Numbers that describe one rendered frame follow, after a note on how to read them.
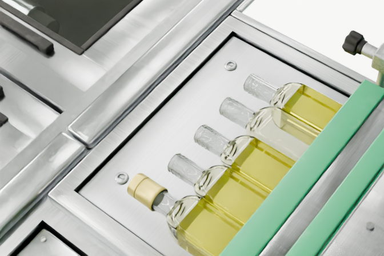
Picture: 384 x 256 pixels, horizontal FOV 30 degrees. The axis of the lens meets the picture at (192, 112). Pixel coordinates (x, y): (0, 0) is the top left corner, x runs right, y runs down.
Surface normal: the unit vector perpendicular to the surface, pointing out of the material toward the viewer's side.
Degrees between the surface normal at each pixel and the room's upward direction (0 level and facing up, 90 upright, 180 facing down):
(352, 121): 90
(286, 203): 90
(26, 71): 90
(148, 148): 90
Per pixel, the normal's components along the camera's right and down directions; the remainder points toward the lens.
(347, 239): -0.07, -0.59
